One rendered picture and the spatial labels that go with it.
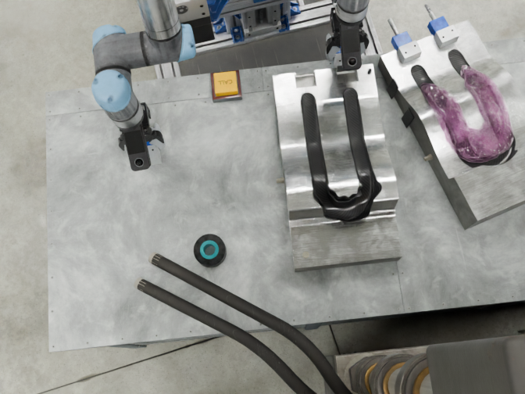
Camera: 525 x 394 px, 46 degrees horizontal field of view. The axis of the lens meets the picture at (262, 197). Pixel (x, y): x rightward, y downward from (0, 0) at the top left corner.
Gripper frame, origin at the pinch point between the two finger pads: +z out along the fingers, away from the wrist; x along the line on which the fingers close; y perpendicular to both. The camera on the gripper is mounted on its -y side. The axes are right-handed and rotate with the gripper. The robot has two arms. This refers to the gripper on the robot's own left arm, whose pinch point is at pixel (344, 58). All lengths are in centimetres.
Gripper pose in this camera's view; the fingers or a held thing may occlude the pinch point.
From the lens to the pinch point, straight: 169.4
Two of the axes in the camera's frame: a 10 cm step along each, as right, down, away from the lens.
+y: -1.2, -9.6, 2.6
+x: -9.9, 1.3, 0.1
